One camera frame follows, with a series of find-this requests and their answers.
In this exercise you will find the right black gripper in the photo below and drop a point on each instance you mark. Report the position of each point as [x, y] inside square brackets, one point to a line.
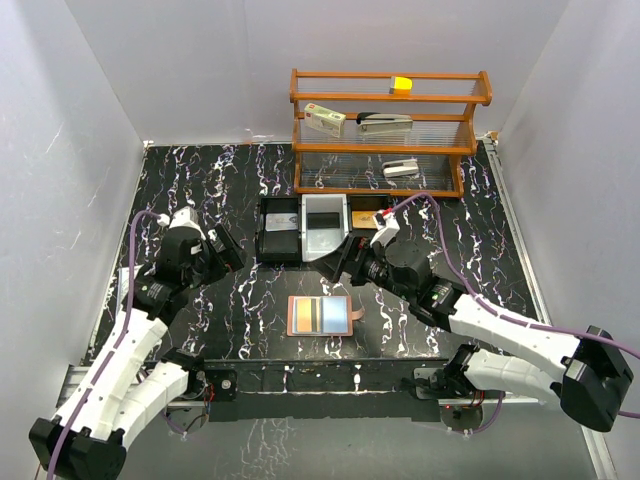
[347, 258]

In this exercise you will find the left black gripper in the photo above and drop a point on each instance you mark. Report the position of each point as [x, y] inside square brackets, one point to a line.
[220, 248]

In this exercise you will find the gold magnetic stripe card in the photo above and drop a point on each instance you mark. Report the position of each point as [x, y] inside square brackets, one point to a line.
[307, 315]

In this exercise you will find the silver VIP card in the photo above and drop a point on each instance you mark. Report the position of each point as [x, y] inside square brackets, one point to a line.
[278, 222]

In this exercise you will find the pink leather card holder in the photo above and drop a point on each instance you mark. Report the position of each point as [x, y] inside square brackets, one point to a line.
[338, 316]

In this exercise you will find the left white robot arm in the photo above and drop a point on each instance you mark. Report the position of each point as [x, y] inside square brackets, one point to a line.
[90, 435]

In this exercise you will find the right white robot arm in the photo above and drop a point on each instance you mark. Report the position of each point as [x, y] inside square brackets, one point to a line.
[584, 373]

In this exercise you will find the gold card in tray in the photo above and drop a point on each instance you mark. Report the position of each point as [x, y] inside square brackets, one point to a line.
[361, 219]

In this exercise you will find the left black tray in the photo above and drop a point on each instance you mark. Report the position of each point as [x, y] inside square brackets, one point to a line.
[278, 248]

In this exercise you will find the black tray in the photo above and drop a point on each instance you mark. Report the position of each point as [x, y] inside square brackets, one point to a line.
[367, 203]
[278, 248]

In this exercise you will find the middle white tray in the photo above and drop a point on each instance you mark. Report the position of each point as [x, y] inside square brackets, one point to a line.
[324, 224]

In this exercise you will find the right black tray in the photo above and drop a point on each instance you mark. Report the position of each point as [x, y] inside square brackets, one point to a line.
[367, 203]

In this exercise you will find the white paper label sheet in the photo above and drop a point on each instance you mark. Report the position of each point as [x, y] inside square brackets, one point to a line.
[122, 285]

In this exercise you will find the small white hole punch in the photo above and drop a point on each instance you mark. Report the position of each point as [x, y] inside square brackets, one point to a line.
[400, 168]

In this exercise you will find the orange wooden shelf rack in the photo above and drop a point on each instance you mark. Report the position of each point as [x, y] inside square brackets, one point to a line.
[442, 106]

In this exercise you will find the black front base bar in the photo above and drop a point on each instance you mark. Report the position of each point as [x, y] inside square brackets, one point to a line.
[335, 389]

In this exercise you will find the white staples box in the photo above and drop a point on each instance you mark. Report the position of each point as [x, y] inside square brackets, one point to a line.
[324, 120]

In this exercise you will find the grey black stapler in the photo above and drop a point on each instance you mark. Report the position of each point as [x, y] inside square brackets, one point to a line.
[371, 123]

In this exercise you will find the yellow sticky note block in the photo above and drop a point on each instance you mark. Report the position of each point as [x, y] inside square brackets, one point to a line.
[400, 85]

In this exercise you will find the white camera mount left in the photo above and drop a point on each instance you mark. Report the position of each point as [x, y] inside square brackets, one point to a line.
[184, 217]

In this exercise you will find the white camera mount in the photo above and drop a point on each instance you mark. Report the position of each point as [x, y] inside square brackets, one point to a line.
[184, 217]
[387, 227]

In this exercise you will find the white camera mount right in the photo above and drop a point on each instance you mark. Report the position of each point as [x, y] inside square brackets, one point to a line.
[387, 227]

